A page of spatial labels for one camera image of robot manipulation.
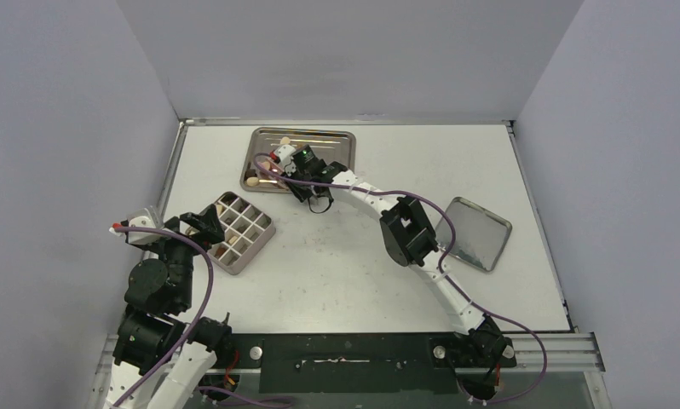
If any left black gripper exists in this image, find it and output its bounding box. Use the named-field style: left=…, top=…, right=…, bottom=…
left=145, top=203, right=223, bottom=309

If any steel chocolate tray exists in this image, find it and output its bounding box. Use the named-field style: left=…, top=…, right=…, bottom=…
left=239, top=127, right=356, bottom=193

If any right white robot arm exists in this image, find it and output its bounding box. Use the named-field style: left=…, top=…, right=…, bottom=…
left=270, top=144, right=515, bottom=367

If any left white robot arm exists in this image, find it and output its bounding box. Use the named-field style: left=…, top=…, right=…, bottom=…
left=104, top=204, right=239, bottom=408

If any cream round swirl chocolate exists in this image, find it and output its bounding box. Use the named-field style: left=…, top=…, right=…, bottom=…
left=245, top=176, right=260, bottom=187

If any metal tin lid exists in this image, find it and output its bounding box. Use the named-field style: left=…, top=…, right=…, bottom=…
left=435, top=197, right=512, bottom=273

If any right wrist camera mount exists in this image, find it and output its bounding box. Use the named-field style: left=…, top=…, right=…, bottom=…
left=270, top=144, right=297, bottom=173

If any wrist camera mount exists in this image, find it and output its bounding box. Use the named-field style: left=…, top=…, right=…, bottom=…
left=270, top=144, right=297, bottom=173
left=109, top=206, right=164, bottom=245

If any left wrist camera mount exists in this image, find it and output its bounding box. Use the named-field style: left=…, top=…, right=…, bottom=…
left=109, top=206, right=164, bottom=245

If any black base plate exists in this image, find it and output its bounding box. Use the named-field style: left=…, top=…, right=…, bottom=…
left=193, top=331, right=522, bottom=396

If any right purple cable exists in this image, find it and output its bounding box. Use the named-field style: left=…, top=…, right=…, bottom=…
left=252, top=153, right=549, bottom=406

